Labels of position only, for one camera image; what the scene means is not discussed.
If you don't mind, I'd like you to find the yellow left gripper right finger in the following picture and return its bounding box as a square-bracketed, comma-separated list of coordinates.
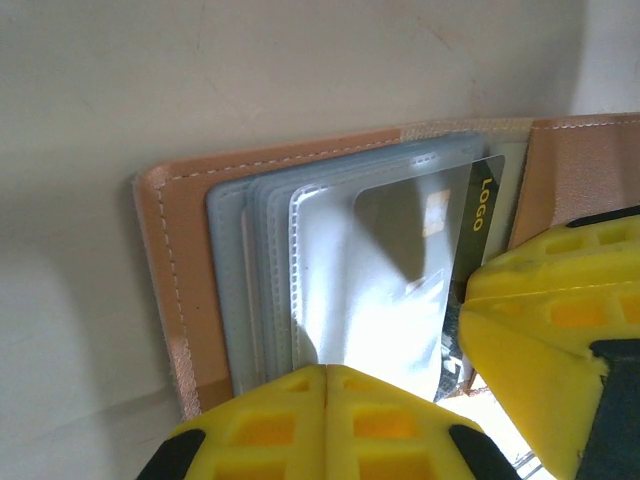
[325, 364, 522, 480]

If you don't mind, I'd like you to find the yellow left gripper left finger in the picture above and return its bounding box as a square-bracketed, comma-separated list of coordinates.
[135, 364, 328, 480]

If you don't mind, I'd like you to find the black card with gold logo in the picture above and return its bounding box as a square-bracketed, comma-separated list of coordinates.
[352, 153, 507, 404]

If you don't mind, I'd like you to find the tan leather card holder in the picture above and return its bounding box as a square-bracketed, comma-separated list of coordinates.
[131, 112, 640, 422]

